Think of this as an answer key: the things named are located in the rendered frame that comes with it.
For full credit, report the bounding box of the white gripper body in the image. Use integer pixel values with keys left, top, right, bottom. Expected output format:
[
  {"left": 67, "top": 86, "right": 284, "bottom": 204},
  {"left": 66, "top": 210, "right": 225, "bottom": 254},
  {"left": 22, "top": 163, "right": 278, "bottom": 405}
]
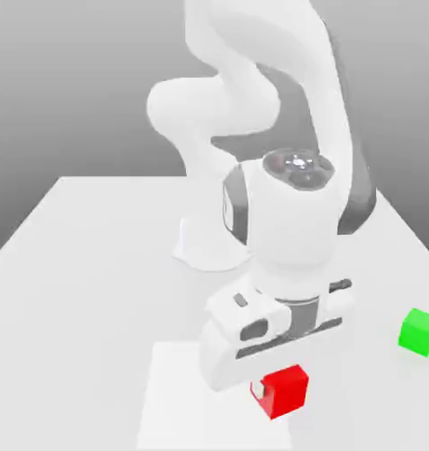
[{"left": 198, "top": 315, "right": 344, "bottom": 393}]

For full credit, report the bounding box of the small red cube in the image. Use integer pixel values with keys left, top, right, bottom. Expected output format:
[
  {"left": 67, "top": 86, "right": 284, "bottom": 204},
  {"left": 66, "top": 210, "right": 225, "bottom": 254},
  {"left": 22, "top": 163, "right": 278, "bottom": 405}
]
[{"left": 249, "top": 364, "right": 310, "bottom": 421}]

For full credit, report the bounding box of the small green cube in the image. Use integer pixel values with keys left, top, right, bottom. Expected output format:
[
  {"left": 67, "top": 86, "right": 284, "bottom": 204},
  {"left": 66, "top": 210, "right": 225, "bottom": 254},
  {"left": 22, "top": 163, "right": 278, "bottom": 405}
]
[{"left": 397, "top": 307, "right": 429, "bottom": 359}]

